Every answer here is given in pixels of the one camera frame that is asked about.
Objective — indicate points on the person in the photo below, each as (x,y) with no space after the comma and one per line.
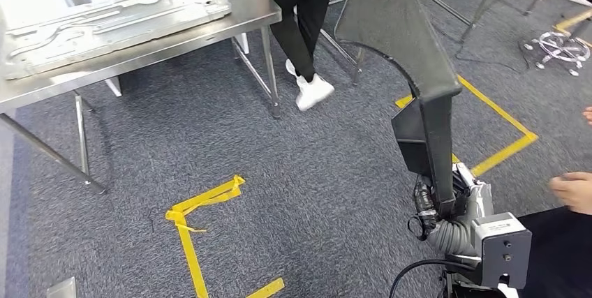
(559,259)
(296,9)

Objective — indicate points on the stamped silver metal plate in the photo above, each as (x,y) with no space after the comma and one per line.
(115,18)

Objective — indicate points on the stainless steel workbench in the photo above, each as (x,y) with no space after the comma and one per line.
(249,9)

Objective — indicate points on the crumpled yellow floor tape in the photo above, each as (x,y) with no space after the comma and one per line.
(187,249)

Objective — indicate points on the yellow floor tape square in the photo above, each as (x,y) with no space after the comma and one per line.
(499,110)

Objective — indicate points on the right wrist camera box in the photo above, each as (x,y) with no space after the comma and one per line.
(504,249)

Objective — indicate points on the person's hand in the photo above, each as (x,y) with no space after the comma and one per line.
(573,192)
(588,115)

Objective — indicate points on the black plastic frame panel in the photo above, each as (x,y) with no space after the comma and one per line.
(393,18)

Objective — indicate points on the chrome chair base with casters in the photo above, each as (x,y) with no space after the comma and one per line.
(562,45)

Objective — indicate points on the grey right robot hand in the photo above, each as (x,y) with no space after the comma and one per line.
(476,199)

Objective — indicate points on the yellow floor tape strip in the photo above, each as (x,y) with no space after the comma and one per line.
(573,19)

